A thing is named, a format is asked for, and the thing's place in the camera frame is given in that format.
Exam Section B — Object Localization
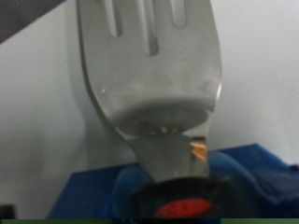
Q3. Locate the silver toaster oven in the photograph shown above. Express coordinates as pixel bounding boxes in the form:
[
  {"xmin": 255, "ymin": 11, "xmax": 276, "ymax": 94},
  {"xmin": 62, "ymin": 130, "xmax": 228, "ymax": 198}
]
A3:
[{"xmin": 0, "ymin": 0, "xmax": 299, "ymax": 218}]

